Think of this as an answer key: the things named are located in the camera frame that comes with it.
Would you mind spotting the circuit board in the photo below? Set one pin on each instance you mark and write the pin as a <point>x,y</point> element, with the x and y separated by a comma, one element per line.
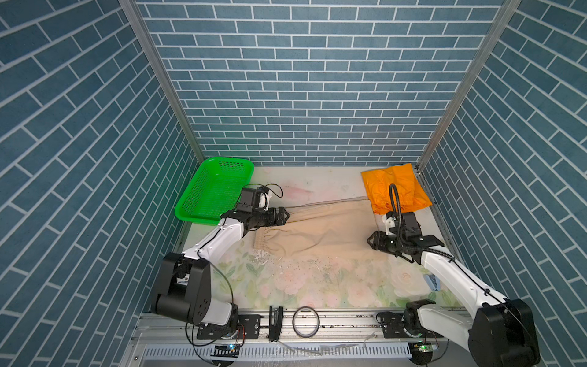
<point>421,350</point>
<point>226,351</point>

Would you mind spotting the blue wall clip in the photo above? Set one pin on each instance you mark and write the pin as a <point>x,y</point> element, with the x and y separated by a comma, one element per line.
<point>433,282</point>

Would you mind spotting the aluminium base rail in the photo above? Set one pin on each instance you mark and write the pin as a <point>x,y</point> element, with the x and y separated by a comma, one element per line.
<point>325,337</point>

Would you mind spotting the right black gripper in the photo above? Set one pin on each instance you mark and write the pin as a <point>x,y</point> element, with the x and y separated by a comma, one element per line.
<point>377,241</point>

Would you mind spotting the beige shorts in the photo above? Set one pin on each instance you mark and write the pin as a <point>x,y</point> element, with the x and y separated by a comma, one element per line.
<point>323,230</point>

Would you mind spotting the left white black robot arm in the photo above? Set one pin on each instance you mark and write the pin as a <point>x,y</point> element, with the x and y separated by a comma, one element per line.
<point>183,286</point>

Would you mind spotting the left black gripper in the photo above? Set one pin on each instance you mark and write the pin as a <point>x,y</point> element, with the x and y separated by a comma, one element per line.
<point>272,220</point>

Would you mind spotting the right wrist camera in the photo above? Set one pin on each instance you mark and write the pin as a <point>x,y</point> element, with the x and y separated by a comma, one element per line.
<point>389,223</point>

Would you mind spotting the right corner aluminium post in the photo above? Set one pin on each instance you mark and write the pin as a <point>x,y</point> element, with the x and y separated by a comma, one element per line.
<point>502,18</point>

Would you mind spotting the left corner aluminium post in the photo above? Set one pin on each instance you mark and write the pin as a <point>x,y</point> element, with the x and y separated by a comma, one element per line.
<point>139,27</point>

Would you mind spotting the right circuit board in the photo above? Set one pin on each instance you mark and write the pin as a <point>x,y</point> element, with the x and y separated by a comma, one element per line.
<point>421,350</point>

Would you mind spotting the left circuit board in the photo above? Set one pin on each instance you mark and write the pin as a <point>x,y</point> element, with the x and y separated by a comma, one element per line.
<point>226,351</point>

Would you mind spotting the green plastic basket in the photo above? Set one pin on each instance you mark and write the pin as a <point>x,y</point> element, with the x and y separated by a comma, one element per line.
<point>213,190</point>

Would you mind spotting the orange shorts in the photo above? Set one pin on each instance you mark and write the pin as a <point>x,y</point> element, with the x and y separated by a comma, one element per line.
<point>412,196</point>

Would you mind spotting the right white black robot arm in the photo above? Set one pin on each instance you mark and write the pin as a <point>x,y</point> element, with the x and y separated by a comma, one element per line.
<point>498,331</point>

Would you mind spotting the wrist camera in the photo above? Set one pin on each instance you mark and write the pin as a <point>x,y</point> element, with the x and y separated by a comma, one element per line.
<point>389,223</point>
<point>253,199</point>

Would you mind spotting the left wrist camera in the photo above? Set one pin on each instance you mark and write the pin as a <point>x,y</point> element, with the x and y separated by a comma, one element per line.
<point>253,199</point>

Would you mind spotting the corner aluminium post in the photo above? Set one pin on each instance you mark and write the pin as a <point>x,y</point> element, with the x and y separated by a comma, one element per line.
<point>502,18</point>
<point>139,27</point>

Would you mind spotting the black clamp bracket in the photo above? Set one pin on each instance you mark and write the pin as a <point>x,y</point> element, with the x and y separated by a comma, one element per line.
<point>276,316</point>

